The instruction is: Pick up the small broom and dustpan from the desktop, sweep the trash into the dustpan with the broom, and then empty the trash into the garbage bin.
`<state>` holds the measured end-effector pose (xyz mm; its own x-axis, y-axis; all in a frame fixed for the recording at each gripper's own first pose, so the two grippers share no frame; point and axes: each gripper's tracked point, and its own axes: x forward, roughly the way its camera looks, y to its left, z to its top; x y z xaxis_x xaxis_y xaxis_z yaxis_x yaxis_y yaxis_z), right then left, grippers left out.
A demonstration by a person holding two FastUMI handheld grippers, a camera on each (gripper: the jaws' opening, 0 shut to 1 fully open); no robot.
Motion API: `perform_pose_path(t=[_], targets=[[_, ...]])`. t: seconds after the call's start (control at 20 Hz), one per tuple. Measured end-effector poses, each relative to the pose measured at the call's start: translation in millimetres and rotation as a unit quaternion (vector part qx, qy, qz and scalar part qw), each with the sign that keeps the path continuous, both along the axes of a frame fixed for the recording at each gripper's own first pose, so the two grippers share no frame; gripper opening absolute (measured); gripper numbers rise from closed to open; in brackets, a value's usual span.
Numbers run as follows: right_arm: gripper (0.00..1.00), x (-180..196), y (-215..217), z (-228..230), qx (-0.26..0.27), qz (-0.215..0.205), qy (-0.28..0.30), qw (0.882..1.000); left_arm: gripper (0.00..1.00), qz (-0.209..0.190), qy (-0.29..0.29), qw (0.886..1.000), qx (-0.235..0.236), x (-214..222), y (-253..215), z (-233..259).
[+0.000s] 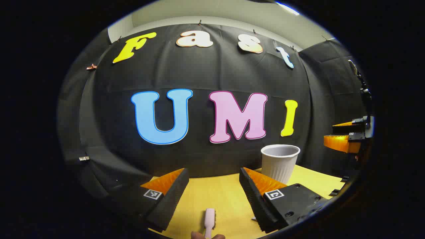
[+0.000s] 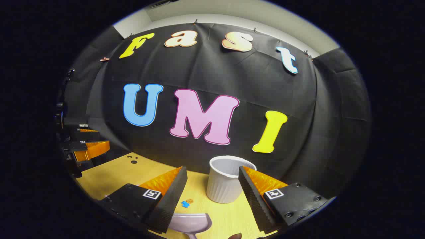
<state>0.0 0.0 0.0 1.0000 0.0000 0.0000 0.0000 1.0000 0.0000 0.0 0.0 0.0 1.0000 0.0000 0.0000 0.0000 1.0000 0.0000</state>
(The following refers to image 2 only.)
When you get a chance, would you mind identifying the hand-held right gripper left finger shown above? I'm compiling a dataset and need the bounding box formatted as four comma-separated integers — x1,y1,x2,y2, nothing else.
98,166,188,234

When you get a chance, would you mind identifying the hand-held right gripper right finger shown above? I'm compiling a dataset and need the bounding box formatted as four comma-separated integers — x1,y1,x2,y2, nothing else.
238,166,334,233

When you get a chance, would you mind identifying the pale purple dustpan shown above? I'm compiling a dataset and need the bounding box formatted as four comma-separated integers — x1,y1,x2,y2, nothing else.
169,213,212,239

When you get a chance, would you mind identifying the white ribbed garbage bin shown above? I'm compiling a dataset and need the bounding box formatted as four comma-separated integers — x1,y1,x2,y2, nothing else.
206,155,257,203

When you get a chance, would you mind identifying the wooden desktop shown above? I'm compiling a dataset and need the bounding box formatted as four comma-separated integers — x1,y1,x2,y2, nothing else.
76,152,279,239

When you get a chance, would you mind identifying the black backdrop cloth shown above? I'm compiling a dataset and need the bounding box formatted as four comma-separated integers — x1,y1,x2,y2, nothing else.
63,23,372,199

